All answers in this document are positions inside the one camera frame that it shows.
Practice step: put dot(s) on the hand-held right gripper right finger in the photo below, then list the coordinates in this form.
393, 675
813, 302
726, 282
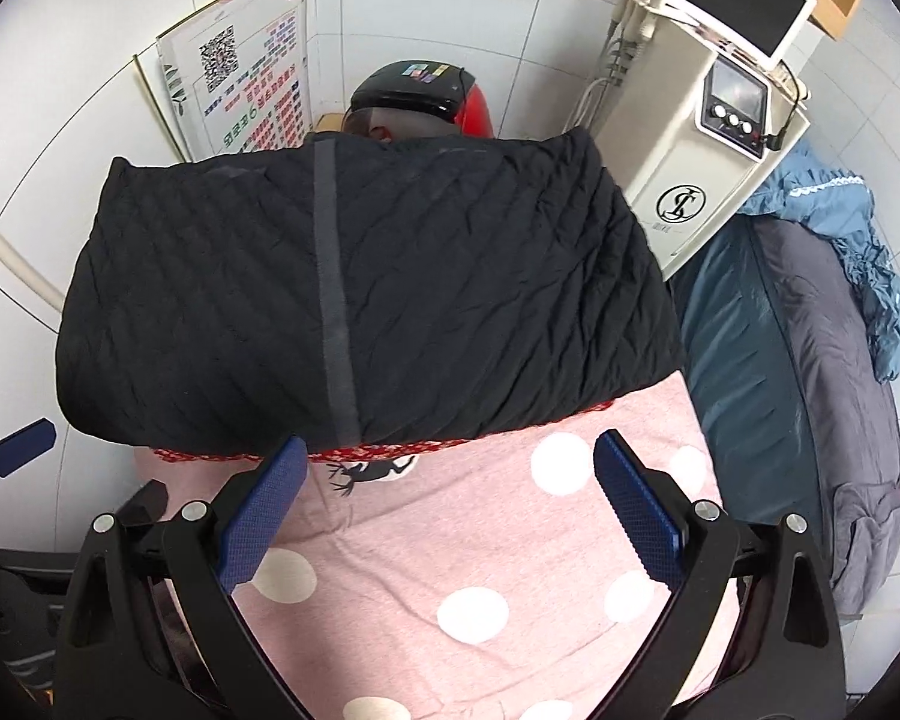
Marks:
637, 510

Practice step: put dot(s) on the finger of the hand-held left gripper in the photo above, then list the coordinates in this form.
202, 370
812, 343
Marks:
22, 444

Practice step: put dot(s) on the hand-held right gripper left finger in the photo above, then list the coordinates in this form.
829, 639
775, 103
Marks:
262, 510

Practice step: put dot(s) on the black quilted jacket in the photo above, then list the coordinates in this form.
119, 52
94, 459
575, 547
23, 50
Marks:
420, 277

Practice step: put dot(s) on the pink polka dot blanket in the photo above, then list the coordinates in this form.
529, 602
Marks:
495, 525

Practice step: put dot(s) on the white pipe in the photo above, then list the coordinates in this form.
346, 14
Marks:
15, 255

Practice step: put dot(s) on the grey quilt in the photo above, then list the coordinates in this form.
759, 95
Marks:
832, 390

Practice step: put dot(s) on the blue garment with white trim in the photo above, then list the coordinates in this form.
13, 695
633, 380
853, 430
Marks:
847, 240

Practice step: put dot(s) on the white machine with round logo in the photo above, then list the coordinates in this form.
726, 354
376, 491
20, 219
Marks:
690, 165

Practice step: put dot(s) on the cardboard box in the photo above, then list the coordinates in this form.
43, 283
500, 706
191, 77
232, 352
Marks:
330, 125

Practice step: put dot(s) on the black and red helmet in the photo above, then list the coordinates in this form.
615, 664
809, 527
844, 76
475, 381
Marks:
420, 94

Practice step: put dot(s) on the wall poster with colourful print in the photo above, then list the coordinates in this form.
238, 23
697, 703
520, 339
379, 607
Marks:
255, 67

